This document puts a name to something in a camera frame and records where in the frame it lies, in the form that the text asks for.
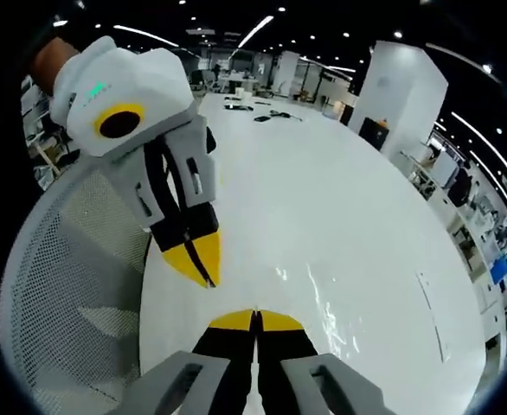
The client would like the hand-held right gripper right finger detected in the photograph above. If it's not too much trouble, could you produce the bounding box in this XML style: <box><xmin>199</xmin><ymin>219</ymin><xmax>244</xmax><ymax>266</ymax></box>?
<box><xmin>255</xmin><ymin>310</ymin><xmax>396</xmax><ymax>415</ymax></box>

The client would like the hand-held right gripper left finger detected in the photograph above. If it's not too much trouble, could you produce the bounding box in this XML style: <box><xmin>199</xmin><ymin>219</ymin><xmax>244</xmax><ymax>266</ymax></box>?
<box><xmin>138</xmin><ymin>309</ymin><xmax>255</xmax><ymax>415</ymax></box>

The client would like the stack of clear packaging bags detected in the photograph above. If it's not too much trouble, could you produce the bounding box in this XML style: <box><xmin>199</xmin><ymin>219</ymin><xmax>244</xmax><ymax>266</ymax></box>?
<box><xmin>273</xmin><ymin>259</ymin><xmax>369</xmax><ymax>362</ymax></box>

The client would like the grey mesh office chair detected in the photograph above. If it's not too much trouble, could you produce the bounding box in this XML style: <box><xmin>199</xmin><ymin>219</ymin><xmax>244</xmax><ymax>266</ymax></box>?
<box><xmin>0</xmin><ymin>162</ymin><xmax>153</xmax><ymax>415</ymax></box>

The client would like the white square pillar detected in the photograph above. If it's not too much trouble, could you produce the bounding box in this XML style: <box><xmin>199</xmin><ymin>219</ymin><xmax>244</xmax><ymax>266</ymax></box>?
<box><xmin>347</xmin><ymin>40</ymin><xmax>449</xmax><ymax>152</ymax></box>
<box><xmin>274</xmin><ymin>50</ymin><xmax>300</xmax><ymax>94</ymax></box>

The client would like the blue box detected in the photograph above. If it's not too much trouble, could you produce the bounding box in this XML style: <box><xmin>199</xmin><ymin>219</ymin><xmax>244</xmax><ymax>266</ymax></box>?
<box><xmin>490</xmin><ymin>253</ymin><xmax>507</xmax><ymax>286</ymax></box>

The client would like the row of white desks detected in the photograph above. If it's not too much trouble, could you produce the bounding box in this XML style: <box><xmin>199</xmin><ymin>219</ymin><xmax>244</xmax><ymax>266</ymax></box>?
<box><xmin>402</xmin><ymin>129</ymin><xmax>507</xmax><ymax>338</ymax></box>

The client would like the black office chair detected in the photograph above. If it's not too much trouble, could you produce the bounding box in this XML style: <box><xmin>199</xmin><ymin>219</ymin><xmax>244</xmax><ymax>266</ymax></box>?
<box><xmin>446</xmin><ymin>167</ymin><xmax>473</xmax><ymax>208</ymax></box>

